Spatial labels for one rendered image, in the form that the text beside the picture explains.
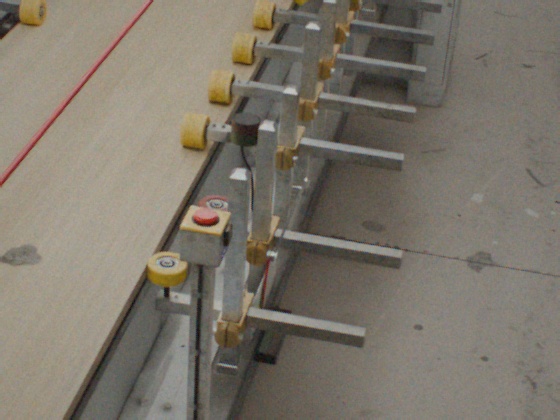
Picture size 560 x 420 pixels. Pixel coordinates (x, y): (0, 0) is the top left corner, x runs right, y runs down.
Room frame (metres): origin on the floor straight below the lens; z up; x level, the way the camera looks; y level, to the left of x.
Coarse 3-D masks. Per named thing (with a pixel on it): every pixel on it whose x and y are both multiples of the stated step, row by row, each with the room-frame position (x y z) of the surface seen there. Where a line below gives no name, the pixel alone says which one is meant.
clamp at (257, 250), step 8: (272, 216) 2.29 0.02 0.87; (272, 224) 2.26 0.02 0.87; (272, 232) 2.23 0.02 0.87; (248, 240) 2.19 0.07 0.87; (256, 240) 2.19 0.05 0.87; (272, 240) 2.22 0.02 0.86; (248, 248) 2.17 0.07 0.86; (256, 248) 2.17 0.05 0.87; (264, 248) 2.17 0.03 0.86; (272, 248) 2.23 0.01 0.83; (248, 256) 2.17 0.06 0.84; (256, 256) 2.17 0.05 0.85; (264, 256) 2.16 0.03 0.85; (256, 264) 2.17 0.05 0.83
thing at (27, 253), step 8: (16, 248) 2.01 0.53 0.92; (24, 248) 2.03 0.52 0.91; (32, 248) 2.03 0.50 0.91; (0, 256) 1.99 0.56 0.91; (8, 256) 2.00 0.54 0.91; (16, 256) 2.00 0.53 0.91; (24, 256) 2.00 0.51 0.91; (32, 256) 2.00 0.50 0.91; (40, 256) 2.01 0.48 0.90; (16, 264) 1.98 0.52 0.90
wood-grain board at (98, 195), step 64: (64, 0) 3.36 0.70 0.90; (128, 0) 3.40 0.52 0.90; (192, 0) 3.44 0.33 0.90; (256, 0) 3.48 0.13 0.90; (0, 64) 2.89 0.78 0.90; (64, 64) 2.92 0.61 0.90; (128, 64) 2.95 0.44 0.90; (192, 64) 2.98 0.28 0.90; (256, 64) 3.02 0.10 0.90; (0, 128) 2.54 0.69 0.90; (64, 128) 2.57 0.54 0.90; (128, 128) 2.59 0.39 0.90; (0, 192) 2.25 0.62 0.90; (64, 192) 2.27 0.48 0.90; (128, 192) 2.30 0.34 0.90; (64, 256) 2.03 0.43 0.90; (128, 256) 2.05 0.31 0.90; (0, 320) 1.80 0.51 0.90; (64, 320) 1.81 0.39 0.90; (0, 384) 1.61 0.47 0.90; (64, 384) 1.63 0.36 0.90
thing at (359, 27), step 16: (272, 16) 3.26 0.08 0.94; (288, 16) 3.25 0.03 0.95; (304, 16) 3.24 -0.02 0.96; (320, 16) 3.25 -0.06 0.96; (352, 32) 3.22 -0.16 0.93; (368, 32) 3.21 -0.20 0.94; (384, 32) 3.20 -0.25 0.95; (400, 32) 3.20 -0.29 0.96; (416, 32) 3.19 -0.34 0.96; (432, 32) 3.20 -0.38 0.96
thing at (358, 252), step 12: (276, 240) 2.23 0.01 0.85; (288, 240) 2.23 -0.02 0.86; (300, 240) 2.22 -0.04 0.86; (312, 240) 2.23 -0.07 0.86; (324, 240) 2.23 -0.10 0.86; (336, 240) 2.23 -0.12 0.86; (312, 252) 2.22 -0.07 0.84; (324, 252) 2.21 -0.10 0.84; (336, 252) 2.21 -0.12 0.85; (348, 252) 2.21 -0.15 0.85; (360, 252) 2.20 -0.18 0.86; (372, 252) 2.20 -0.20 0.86; (384, 252) 2.20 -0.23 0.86; (396, 252) 2.21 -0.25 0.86; (372, 264) 2.20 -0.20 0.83; (384, 264) 2.19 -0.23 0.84; (396, 264) 2.19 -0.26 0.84
